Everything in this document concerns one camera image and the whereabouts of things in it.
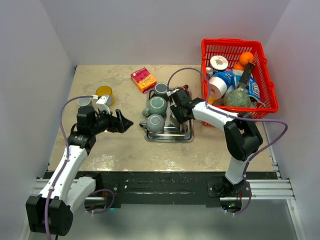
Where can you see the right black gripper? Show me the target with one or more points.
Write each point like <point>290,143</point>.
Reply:
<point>174,109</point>

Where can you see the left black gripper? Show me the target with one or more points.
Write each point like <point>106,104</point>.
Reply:
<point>115,126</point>

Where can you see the yellow mug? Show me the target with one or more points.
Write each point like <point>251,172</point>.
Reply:
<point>106,90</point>

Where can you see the grey blue mug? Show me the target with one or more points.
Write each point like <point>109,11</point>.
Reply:
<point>84,101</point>

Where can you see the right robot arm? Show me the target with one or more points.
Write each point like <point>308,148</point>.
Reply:
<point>242,136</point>

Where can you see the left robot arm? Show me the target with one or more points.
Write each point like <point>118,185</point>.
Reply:
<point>51,212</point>

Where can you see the dark red mug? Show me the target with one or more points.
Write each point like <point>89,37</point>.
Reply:
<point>184,87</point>

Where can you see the teal green mug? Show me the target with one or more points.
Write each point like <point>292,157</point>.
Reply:
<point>155,106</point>

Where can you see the dark grey mug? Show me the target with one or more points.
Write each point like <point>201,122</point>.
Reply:
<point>160,90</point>

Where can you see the grey green mug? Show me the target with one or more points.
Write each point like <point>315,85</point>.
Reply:
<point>154,123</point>

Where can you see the metal tray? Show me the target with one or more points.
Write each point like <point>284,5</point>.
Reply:
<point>172,133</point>

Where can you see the pink white toilet roll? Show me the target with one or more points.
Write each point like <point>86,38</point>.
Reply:
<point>217,87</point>

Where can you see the pink orange snack box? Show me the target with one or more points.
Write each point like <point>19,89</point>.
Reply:
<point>143,79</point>

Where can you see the silver can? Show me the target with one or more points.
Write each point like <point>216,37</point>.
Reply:
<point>209,72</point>

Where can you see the blue white packet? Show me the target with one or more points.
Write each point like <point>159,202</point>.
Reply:
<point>228,77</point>

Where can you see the green patterned ball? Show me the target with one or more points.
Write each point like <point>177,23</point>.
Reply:
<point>237,99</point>

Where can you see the white tape roll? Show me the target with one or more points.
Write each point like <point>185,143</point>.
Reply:
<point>219,63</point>

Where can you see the orange fruit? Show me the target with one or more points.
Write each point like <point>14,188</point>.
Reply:
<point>245,58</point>
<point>238,66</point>

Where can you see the blue snack bag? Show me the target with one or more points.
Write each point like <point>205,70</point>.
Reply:
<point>253,90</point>

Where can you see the red plastic basket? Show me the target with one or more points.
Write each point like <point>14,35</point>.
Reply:
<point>231,49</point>

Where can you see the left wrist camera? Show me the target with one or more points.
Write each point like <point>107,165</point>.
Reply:
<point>103,102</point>

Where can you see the black base frame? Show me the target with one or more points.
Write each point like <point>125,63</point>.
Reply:
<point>158,188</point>

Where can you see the brown handled tool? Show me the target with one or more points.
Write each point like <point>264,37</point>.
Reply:
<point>245,77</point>

